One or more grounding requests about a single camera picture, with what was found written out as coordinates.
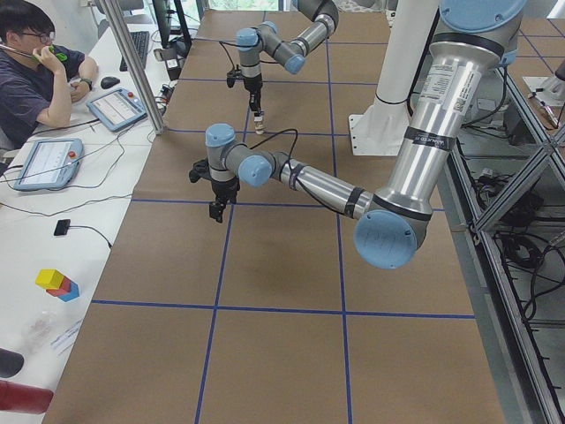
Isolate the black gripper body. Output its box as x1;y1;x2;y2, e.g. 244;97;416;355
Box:
244;74;263;101
211;177;240;204

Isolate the brass PPR valve with handle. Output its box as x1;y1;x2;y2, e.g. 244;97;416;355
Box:
255;123;265;135

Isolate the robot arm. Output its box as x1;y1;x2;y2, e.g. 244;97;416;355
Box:
189;1;524;269
236;0;339;119

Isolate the black computer keyboard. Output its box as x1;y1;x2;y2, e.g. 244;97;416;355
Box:
130;31;150;69

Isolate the far blue teach pendant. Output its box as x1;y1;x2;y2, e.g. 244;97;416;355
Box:
87;88;147;133

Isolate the blue teach pendant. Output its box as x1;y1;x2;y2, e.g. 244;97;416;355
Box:
87;88;147;133
13;139;84;192

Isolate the black computer mouse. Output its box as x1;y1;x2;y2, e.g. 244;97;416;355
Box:
100;76;120;89

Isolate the small black box device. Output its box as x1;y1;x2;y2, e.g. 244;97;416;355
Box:
53;219;71;237

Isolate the blue toy block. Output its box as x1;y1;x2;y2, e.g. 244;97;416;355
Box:
59;281;79;302

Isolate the near blue teach pendant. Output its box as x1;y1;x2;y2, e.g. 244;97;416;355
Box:
13;139;84;192

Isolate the red toy block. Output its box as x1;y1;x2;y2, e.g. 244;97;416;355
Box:
46;277;72;298

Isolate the yellow toy block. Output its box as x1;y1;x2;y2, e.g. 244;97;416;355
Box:
35;269;64;290

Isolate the seated person dark shirt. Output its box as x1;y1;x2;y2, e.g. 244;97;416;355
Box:
1;1;98;151

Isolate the black cylinder bottle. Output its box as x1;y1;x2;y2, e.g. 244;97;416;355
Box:
0;348;25;378

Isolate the red cylinder bottle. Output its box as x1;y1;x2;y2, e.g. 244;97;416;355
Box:
1;380;54;414

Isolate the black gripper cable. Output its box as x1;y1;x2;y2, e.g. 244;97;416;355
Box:
218;39;242;76
246;128;299;169

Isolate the aluminium frame post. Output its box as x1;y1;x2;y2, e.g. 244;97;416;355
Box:
100;0;165;135

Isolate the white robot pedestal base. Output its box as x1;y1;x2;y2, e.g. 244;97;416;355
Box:
349;0;439;156

